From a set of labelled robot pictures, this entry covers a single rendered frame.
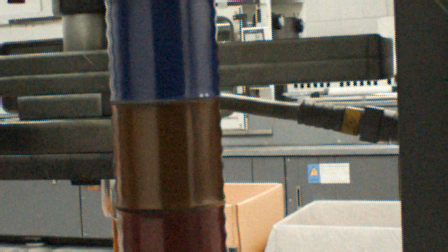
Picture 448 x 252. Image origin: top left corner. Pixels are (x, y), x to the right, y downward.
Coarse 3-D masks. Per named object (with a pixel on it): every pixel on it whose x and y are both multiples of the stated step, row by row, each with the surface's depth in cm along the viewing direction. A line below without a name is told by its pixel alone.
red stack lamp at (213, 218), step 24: (120, 216) 27; (144, 216) 26; (168, 216) 26; (192, 216) 26; (216, 216) 27; (120, 240) 27; (144, 240) 26; (168, 240) 26; (192, 240) 26; (216, 240) 27
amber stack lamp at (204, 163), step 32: (128, 128) 26; (160, 128) 26; (192, 128) 26; (128, 160) 27; (160, 160) 26; (192, 160) 26; (128, 192) 27; (160, 192) 26; (192, 192) 26; (224, 192) 28
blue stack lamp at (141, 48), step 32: (128, 0) 26; (160, 0) 26; (192, 0) 26; (128, 32) 26; (160, 32) 26; (192, 32) 26; (128, 64) 26; (160, 64) 26; (192, 64) 26; (128, 96) 26; (160, 96) 26; (192, 96) 26
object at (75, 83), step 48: (96, 0) 53; (96, 48) 54; (240, 48) 49; (288, 48) 48; (336, 48) 47; (384, 48) 48; (0, 96) 54; (48, 96) 52; (96, 96) 51; (0, 144) 50; (48, 144) 49; (96, 144) 48
